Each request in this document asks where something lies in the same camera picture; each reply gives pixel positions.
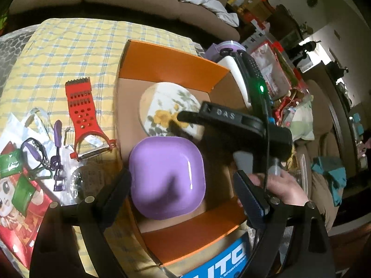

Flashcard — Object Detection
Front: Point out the white plastic bag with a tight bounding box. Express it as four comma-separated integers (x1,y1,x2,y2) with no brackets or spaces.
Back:
0,107,116,209

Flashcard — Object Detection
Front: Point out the red cartoon cat box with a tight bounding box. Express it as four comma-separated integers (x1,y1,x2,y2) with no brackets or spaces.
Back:
0,142,62,262

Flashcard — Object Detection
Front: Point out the blue printed box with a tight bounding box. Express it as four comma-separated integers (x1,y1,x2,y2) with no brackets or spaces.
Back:
180,232,253,278

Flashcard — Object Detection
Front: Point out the floral ceramic plate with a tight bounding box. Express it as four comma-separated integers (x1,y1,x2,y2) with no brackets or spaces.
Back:
139,82,203,144

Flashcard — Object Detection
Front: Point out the yellow checked cloth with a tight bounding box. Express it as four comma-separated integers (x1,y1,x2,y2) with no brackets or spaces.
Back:
0,19,203,278

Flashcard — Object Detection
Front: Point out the grey patterned blanket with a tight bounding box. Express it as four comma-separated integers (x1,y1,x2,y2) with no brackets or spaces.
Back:
0,25,39,99

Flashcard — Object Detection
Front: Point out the white crumpled cloth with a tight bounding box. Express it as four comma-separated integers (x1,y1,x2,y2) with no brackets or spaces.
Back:
166,0,240,26

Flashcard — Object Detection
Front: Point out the clear round packet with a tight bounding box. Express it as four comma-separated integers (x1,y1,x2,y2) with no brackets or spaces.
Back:
70,166,107,207

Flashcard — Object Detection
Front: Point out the purple eyelash curler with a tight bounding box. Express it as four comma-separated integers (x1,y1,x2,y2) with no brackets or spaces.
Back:
51,120,67,192

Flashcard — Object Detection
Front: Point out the pile of snack packets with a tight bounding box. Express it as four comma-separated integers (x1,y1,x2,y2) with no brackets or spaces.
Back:
272,88,313,128

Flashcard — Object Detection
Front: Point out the teal cloth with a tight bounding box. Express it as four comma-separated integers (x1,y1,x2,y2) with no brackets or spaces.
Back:
311,156,347,207

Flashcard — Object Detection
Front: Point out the light green pillow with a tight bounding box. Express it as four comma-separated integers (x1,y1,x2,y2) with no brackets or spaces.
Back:
287,101,315,141

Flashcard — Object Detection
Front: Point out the person's right hand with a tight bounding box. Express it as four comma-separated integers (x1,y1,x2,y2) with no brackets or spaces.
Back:
238,169,309,209

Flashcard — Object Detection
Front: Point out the red white printed packet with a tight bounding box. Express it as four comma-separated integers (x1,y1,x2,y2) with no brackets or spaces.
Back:
251,42,292,99

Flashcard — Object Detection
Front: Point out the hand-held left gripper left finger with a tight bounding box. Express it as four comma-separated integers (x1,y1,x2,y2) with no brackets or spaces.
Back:
30,168,132,278

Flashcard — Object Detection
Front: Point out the brown armchair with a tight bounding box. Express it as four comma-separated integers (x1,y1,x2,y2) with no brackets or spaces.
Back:
293,79,358,232

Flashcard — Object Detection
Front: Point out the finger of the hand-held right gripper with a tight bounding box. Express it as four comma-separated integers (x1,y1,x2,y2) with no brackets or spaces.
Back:
177,101,265,139

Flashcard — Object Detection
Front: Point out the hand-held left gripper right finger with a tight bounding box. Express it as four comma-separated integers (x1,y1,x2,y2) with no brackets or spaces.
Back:
233,171,337,278

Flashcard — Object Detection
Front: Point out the purple round container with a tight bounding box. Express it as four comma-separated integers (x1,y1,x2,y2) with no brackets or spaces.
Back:
204,41,245,64

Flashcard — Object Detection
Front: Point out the orange cardboard box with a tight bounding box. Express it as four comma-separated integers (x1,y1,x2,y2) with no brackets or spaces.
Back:
114,39,253,267

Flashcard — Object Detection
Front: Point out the stack of cardboard boxes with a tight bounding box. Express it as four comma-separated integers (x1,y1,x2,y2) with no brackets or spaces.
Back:
226,0,276,28

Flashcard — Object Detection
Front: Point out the purple square plate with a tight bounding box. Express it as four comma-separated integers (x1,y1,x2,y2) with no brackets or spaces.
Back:
128,137,206,220

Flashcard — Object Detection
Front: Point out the red grater peeler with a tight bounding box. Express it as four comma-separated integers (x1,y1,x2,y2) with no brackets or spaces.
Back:
65,77,117,162

